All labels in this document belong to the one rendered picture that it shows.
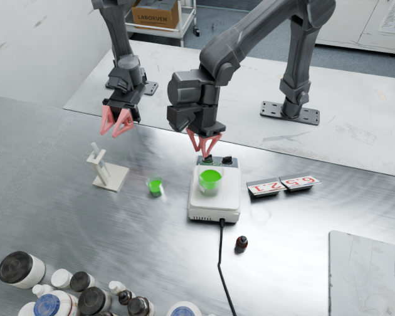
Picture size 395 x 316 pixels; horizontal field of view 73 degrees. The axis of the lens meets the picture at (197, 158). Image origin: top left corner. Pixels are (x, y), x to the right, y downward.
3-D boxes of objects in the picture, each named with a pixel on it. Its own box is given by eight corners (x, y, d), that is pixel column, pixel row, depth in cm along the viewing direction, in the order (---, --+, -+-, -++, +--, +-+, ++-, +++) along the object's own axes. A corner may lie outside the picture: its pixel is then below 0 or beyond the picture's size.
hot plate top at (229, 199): (194, 166, 72) (194, 164, 71) (239, 169, 71) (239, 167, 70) (189, 207, 65) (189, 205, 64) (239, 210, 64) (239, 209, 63)
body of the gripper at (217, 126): (206, 138, 65) (210, 109, 62) (183, 123, 72) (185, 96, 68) (226, 133, 69) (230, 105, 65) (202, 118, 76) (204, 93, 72)
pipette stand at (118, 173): (106, 163, 83) (91, 136, 72) (129, 169, 81) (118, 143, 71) (93, 185, 78) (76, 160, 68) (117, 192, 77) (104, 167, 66)
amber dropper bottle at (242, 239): (235, 253, 66) (238, 244, 60) (233, 241, 68) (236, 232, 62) (247, 252, 66) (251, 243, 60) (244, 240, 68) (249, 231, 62)
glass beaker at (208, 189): (222, 200, 65) (224, 183, 58) (196, 199, 66) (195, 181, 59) (222, 176, 69) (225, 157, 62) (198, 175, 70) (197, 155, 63)
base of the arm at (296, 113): (327, 109, 83) (327, 94, 87) (263, 98, 87) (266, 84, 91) (318, 126, 90) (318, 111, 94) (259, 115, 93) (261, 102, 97)
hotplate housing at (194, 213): (195, 160, 83) (195, 143, 76) (238, 162, 82) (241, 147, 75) (187, 228, 70) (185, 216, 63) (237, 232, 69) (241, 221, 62)
